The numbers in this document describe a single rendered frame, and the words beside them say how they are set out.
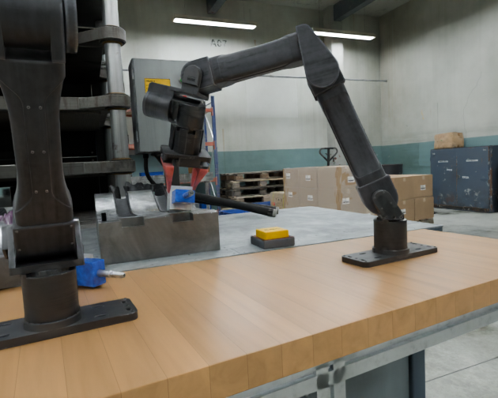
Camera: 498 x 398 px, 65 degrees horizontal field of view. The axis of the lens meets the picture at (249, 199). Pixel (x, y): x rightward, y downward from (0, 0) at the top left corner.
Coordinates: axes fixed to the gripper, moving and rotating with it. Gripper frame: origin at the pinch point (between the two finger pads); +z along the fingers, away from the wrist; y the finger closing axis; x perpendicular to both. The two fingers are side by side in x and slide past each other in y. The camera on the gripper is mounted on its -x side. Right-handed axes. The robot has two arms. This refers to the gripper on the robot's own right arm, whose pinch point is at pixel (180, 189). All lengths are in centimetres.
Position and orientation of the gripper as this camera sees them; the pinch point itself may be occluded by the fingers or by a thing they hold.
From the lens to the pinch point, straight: 90.4
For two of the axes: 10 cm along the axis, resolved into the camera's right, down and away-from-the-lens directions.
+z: -1.9, 9.1, 3.6
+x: 3.2, 4.1, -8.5
